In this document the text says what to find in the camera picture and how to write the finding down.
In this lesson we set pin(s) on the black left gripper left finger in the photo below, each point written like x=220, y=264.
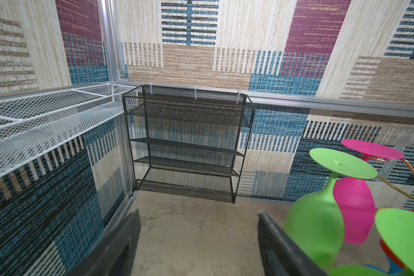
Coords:
x=115, y=255

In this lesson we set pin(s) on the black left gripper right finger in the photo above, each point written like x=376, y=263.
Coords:
x=279, y=254

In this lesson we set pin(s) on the blue wine glass front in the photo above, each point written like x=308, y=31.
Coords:
x=394, y=269

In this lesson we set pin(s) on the green wine glass back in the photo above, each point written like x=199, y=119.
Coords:
x=315, y=222

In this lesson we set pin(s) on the green wine glass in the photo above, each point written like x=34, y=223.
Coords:
x=396, y=228
x=315, y=222

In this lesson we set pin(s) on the pink wine glass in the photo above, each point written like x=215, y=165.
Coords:
x=354, y=197

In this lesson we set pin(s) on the green wine glass front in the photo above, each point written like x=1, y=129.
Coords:
x=396, y=228

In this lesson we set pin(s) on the black mesh shelf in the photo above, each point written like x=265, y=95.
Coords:
x=188, y=142

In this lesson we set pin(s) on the gold wire glass rack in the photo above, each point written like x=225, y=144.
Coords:
x=394, y=185

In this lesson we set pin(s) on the white mesh wall basket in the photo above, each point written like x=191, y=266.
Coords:
x=31, y=126

